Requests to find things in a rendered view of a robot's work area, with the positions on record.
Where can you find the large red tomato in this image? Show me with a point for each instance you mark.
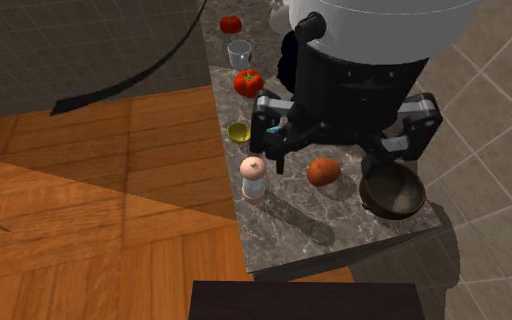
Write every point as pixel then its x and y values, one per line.
pixel 248 83

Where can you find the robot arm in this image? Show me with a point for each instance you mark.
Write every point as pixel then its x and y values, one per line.
pixel 384 26

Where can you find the grey mug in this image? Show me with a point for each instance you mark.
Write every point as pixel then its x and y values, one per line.
pixel 239 55

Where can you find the yellow bowl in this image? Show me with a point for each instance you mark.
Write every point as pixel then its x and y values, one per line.
pixel 238 132

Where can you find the small red tomato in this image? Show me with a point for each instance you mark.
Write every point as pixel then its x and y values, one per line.
pixel 230 24

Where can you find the pink and white pepper mill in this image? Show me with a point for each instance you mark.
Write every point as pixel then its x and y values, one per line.
pixel 252 177

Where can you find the orange-brown potato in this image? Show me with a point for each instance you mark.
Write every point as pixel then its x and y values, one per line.
pixel 323 172

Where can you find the dark brown bowl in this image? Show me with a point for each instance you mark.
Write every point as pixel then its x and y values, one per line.
pixel 395 195

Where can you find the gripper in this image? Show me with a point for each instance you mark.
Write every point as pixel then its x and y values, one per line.
pixel 348 97

